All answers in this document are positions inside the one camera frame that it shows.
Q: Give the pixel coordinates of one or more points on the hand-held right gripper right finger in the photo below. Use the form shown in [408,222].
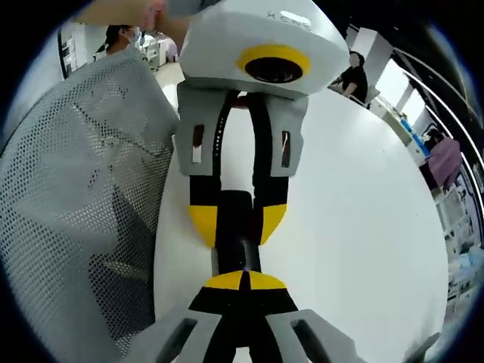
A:
[280,329]

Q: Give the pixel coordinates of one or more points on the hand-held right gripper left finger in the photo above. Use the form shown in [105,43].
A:
[196,329]

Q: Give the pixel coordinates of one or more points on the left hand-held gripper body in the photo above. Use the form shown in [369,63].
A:
[227,41]

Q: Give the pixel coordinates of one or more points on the black remote control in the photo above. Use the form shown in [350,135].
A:
[236,227]

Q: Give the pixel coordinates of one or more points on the person's left hand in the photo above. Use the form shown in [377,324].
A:
[166,22]

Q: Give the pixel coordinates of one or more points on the grey mesh office chair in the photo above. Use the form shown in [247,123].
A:
[75,189]

